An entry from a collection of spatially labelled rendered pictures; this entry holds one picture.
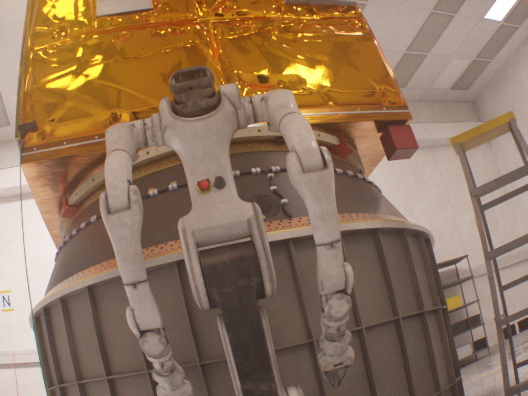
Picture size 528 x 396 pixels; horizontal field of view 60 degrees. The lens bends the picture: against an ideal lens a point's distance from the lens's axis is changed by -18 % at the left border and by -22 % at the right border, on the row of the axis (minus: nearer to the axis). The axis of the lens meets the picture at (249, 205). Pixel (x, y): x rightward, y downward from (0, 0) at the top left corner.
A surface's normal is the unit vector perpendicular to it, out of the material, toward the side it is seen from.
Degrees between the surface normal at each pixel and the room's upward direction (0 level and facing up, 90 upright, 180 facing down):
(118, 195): 88
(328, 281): 111
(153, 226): 62
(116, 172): 78
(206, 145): 130
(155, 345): 137
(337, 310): 144
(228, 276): 107
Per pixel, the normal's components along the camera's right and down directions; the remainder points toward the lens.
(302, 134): -0.04, -0.55
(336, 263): 0.13, -0.03
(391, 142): -0.96, 0.14
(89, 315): -0.48, -0.21
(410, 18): 0.22, 0.91
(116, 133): -0.11, -0.72
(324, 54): 0.15, -0.41
